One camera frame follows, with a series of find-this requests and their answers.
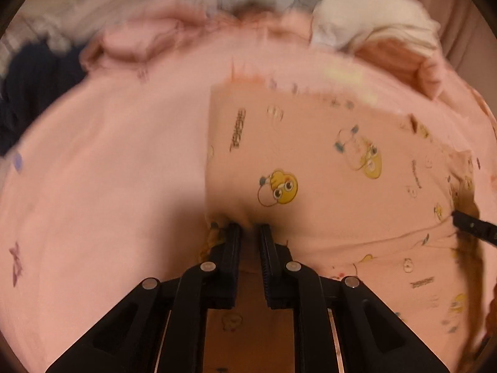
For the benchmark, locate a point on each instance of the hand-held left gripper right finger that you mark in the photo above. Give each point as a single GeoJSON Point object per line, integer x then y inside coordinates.
{"type": "Point", "coordinates": [268, 264]}

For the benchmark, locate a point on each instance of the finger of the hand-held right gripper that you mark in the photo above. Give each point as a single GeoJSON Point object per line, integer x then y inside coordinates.
{"type": "Point", "coordinates": [471, 227]}

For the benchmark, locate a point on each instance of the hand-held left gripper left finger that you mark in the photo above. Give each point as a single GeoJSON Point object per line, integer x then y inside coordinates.
{"type": "Point", "coordinates": [232, 264]}

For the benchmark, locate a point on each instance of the pink cartoon print garment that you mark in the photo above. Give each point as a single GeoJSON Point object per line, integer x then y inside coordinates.
{"type": "Point", "coordinates": [310, 155]}

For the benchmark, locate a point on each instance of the pink floral bed sheet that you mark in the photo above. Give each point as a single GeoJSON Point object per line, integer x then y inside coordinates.
{"type": "Point", "coordinates": [97, 182]}

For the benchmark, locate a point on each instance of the folded pink cloth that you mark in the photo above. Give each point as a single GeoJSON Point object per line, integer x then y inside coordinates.
{"type": "Point", "coordinates": [403, 66]}
{"type": "Point", "coordinates": [136, 35]}

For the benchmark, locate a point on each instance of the white cloth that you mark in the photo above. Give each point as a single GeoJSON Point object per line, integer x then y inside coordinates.
{"type": "Point", "coordinates": [372, 11]}

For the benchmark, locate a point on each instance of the navy cloth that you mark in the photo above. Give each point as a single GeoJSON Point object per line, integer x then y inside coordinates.
{"type": "Point", "coordinates": [35, 81]}

